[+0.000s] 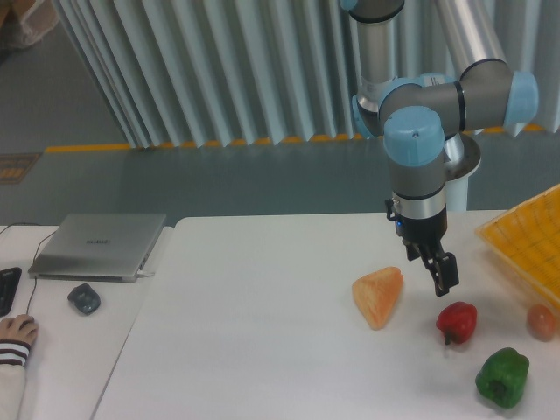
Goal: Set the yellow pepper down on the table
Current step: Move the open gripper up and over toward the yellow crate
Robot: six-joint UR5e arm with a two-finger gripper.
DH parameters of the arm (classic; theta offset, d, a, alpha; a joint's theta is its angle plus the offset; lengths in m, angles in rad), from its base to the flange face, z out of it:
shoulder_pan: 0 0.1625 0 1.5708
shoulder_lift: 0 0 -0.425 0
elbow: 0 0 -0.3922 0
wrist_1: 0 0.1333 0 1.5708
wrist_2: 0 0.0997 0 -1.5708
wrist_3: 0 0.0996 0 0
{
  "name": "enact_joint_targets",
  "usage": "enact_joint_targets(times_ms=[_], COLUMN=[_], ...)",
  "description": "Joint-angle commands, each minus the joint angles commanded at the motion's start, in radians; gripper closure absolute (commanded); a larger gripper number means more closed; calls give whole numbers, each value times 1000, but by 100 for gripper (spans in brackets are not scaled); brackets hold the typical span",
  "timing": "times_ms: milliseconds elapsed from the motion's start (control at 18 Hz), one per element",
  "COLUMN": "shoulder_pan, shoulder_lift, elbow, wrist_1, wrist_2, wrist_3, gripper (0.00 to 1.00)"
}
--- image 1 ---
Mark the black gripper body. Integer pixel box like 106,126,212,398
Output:
385,199,447,262

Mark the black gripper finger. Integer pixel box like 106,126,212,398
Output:
434,252,459,297
416,244,438,290

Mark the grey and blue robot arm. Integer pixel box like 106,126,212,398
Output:
341,1,539,296

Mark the striped cuff white sleeve forearm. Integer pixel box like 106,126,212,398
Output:
1,339,31,419

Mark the red bell pepper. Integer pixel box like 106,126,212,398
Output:
436,302,478,345

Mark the green bell pepper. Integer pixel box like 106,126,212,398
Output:
475,347,530,409

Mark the person's hand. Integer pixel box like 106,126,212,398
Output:
0,314,39,347

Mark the orange toy sandwich wedge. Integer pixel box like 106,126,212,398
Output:
352,267,403,331

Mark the yellow plastic basket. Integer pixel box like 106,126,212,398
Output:
475,185,559,312

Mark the brown egg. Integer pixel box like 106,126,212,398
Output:
527,304,556,341

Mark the white folding partition screen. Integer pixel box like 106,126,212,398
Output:
50,0,560,151

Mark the black earbuds case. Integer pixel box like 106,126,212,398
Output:
67,283,102,316

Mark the silver closed laptop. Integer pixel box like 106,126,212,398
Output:
28,213,166,283

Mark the black computer mouse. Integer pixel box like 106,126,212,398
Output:
15,314,39,342

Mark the black keyboard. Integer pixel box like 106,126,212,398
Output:
0,267,22,317

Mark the white laptop cable plug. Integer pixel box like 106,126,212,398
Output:
136,269,156,278

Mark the black mouse cable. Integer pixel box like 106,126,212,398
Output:
0,222,60,317

